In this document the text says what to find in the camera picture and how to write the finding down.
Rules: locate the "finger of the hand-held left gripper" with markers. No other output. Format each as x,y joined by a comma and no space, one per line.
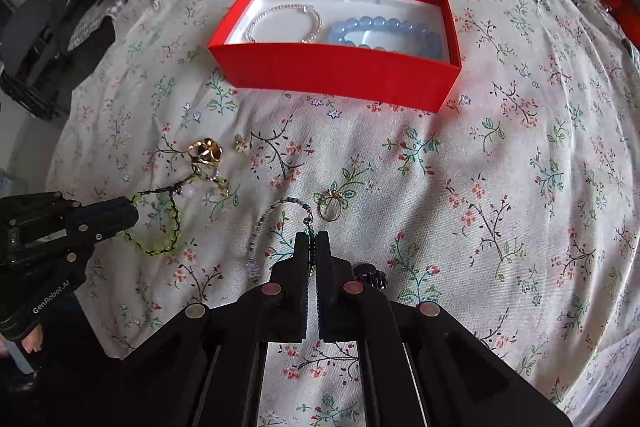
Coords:
110,213
82,244

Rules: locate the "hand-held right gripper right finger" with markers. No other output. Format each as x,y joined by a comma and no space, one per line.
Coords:
322,287

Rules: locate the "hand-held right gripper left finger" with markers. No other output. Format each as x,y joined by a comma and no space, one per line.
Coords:
302,287

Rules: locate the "small gold earring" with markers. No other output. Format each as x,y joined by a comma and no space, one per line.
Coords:
243,148
239,139

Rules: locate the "red cardboard box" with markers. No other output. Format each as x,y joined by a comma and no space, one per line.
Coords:
325,72

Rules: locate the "person's left hand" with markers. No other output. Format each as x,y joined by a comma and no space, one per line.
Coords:
34,339

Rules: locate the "floral bed sheet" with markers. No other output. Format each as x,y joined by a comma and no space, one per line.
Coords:
450,157

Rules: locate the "grey checked cloth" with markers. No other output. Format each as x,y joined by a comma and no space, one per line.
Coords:
87,24

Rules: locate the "black chair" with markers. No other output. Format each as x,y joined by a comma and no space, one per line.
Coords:
30,32

